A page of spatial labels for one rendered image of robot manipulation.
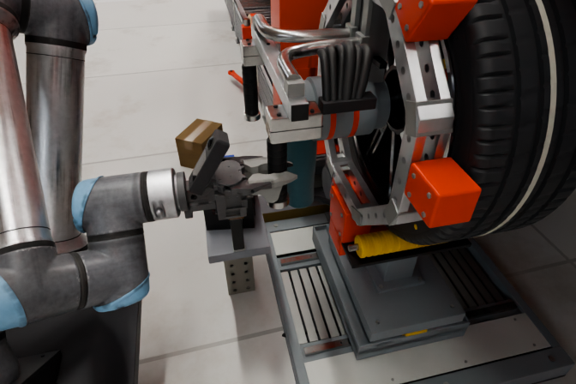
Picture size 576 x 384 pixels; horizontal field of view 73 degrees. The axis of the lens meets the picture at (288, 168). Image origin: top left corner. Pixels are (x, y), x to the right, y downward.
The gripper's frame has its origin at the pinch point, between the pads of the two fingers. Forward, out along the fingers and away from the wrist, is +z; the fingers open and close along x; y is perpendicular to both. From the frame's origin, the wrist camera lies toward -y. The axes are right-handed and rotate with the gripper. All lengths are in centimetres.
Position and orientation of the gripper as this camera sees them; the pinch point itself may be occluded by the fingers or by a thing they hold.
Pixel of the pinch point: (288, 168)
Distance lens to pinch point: 72.7
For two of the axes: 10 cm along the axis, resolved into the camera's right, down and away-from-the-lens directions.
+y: 0.0, 8.0, 6.0
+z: 9.8, -1.3, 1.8
